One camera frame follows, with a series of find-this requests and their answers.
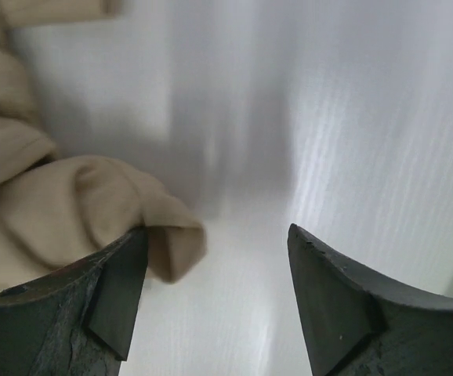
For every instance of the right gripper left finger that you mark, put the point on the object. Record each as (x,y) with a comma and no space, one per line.
(78,320)

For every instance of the beige t shirt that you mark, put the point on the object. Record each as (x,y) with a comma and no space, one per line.
(56,211)

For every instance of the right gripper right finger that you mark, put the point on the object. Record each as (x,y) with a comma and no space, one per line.
(357,321)

